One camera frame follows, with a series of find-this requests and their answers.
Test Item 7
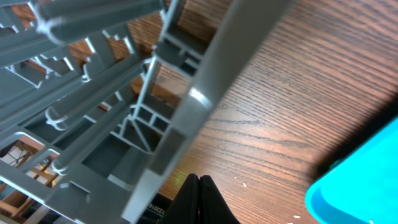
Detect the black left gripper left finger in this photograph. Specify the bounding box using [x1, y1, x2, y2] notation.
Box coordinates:
[159, 174, 200, 224]

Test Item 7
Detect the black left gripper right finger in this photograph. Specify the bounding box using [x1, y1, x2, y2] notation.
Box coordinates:
[199, 175, 240, 224]

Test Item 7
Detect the grey dish rack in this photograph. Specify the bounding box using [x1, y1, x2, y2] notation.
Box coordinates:
[1, 1, 290, 223]

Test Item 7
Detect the teal plastic tray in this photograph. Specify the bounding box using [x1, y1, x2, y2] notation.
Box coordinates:
[305, 119, 397, 224]

